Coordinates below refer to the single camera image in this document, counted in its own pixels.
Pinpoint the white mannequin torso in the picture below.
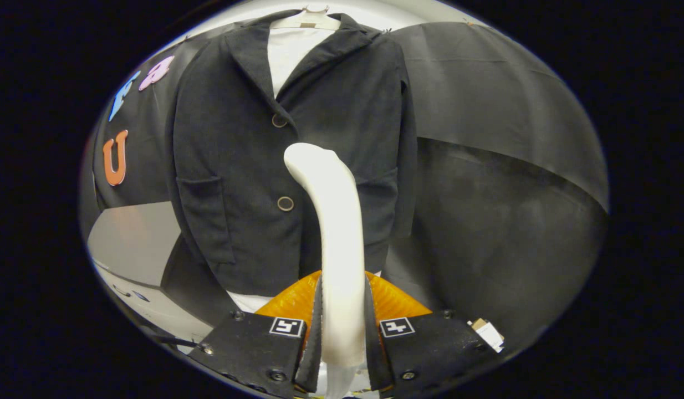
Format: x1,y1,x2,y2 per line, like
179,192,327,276
227,6,382,314

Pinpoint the grey cabinet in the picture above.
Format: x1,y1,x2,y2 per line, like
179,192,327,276
87,201,240,341

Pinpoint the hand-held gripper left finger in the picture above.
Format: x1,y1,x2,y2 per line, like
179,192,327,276
186,270,323,399

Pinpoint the small cardboard box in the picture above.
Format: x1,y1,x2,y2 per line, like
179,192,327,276
467,318,505,353

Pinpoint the black button jacket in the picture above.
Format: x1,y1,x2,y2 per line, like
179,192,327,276
166,10,419,297

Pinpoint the black backdrop cloth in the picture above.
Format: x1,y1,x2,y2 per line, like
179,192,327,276
79,21,610,347

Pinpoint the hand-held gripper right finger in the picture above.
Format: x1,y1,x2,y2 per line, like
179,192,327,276
365,270,501,399

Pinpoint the white garment steamer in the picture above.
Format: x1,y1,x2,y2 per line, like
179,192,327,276
283,142,367,399

